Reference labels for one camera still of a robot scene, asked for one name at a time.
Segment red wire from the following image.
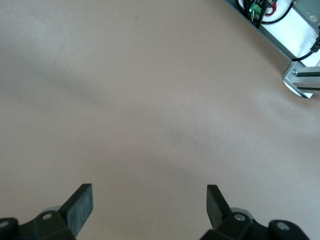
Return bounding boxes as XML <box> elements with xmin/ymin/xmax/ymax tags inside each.
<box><xmin>264</xmin><ymin>0</ymin><xmax>279</xmax><ymax>16</ymax></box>

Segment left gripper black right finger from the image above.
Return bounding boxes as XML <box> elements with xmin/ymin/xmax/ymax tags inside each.
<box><xmin>199</xmin><ymin>184</ymin><xmax>311</xmax><ymax>240</ymax></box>

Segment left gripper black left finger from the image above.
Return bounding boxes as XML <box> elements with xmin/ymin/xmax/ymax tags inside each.
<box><xmin>0</xmin><ymin>183</ymin><xmax>94</xmax><ymax>240</ymax></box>

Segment aluminium camera post bracket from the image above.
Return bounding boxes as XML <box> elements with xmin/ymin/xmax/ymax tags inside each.
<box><xmin>281</xmin><ymin>61</ymin><xmax>320</xmax><ymax>99</ymax></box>

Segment thin black cables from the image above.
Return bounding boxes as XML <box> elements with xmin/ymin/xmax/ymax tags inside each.
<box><xmin>234</xmin><ymin>0</ymin><xmax>293</xmax><ymax>29</ymax></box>

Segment black power cable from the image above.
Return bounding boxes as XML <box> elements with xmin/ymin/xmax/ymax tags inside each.
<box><xmin>289</xmin><ymin>23</ymin><xmax>320</xmax><ymax>62</ymax></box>

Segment green terminal connector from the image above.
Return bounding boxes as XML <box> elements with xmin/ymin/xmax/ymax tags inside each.
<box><xmin>249</xmin><ymin>1</ymin><xmax>264</xmax><ymax>15</ymax></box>

